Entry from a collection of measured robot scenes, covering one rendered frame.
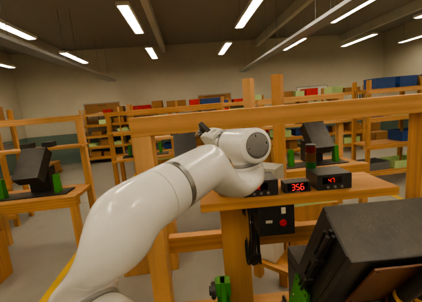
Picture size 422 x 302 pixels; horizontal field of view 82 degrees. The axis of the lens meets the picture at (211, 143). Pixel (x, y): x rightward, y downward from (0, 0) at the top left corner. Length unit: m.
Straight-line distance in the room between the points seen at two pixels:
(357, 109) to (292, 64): 10.66
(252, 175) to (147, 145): 0.68
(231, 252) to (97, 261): 1.07
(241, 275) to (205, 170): 1.07
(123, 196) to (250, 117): 0.90
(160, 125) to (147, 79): 9.81
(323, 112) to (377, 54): 12.93
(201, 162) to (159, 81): 10.48
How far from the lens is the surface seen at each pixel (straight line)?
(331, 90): 9.13
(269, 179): 1.14
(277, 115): 1.19
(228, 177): 0.49
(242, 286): 1.49
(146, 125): 1.17
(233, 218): 1.27
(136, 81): 11.01
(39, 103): 12.29
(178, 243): 1.44
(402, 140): 6.70
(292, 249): 1.35
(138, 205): 0.33
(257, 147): 0.57
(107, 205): 0.34
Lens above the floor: 1.97
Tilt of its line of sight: 9 degrees down
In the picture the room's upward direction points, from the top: 5 degrees counter-clockwise
